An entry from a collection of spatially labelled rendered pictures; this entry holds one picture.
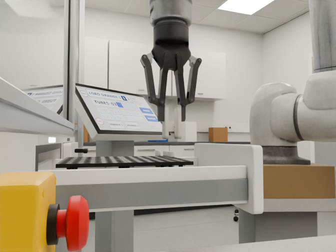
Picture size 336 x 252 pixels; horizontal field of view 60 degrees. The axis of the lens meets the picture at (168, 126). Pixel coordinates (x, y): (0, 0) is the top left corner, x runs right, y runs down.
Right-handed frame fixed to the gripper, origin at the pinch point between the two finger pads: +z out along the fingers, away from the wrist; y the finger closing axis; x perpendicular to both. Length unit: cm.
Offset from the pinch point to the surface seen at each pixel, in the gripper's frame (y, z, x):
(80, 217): 16.2, 8.8, 37.4
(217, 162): -9.0, 8.4, 2.7
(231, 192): -5.9, 12.0, 15.4
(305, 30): -283, -154, -306
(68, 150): 21.7, 6.1, -14.4
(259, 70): -262, -114, -398
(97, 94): 15, -18, -85
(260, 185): -10.1, 10.9, 17.0
